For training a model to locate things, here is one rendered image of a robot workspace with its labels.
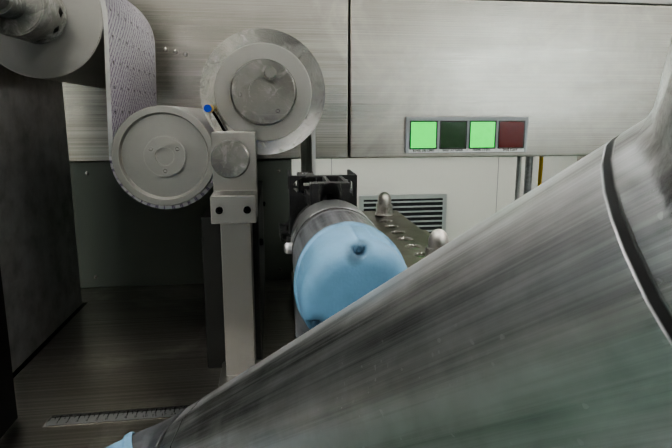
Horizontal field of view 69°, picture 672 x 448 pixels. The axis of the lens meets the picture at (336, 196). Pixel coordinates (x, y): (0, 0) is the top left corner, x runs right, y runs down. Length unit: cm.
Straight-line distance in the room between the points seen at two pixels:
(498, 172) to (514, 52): 263
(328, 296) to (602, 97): 92
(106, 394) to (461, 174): 310
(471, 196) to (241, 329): 307
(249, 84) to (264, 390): 45
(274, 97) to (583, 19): 72
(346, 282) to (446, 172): 321
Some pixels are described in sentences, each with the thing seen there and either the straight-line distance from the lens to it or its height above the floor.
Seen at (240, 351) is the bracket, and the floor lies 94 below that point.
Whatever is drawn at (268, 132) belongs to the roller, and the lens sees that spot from 60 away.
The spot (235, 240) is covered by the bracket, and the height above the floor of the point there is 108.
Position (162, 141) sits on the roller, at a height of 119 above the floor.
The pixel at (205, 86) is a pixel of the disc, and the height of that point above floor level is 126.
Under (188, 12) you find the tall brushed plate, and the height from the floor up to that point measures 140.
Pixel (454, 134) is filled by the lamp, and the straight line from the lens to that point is 100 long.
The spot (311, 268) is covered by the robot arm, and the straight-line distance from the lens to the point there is 31.
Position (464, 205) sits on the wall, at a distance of 359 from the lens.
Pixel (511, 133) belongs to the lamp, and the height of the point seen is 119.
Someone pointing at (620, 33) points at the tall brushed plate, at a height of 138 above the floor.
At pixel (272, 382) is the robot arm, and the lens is 17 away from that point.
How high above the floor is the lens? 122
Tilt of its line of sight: 9 degrees down
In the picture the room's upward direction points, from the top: straight up
